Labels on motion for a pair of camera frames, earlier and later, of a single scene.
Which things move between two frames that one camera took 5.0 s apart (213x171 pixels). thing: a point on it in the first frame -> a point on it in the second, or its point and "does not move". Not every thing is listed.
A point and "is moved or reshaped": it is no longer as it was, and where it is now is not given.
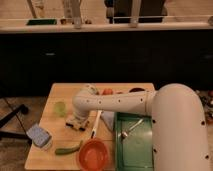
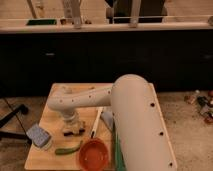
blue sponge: (40, 137) does not move
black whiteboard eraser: (69, 125) is moved or reshaped
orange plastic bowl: (93, 155) does not move
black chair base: (23, 108) does not move
